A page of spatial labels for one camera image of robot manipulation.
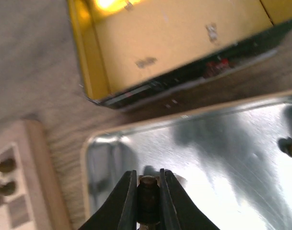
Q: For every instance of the wooden chess board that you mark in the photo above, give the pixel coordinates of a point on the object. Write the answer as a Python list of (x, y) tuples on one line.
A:
[(37, 203)]

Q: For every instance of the dark pawn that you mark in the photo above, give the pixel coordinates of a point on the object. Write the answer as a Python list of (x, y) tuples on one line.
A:
[(148, 203)]

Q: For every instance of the gold tin box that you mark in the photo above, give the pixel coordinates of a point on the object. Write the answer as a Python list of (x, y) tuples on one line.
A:
[(226, 157)]

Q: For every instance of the gold tin lid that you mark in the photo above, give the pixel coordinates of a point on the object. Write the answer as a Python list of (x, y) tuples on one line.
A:
[(131, 51)]

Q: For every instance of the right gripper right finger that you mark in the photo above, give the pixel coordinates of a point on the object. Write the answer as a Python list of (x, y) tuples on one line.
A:
[(177, 210)]

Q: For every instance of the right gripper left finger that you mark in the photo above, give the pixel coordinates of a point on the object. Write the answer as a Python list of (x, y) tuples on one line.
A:
[(119, 211)]

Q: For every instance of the dark chess piece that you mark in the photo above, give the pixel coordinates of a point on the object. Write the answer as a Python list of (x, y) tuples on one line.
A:
[(7, 165), (7, 189)]

